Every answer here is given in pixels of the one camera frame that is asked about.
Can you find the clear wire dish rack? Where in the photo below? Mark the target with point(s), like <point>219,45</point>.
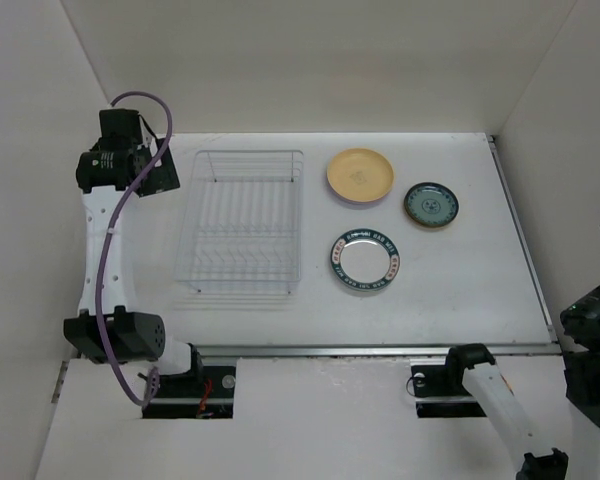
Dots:
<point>241,230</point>

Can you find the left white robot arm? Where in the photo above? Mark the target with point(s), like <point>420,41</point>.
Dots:
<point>110,324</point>

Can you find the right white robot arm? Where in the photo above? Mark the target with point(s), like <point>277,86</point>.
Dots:
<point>473,368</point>

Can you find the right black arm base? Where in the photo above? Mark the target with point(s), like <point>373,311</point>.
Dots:
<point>436,397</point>

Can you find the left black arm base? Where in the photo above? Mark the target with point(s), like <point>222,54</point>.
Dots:
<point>203,394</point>

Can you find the lavender purple plate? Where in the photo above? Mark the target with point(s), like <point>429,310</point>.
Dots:
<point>355,204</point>

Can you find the aluminium table edge rail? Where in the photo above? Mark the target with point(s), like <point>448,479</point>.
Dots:
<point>470,281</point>

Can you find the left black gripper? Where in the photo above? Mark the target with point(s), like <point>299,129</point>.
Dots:
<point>161,178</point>

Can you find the blue floral green plate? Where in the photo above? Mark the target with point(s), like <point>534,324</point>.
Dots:
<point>431,205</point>

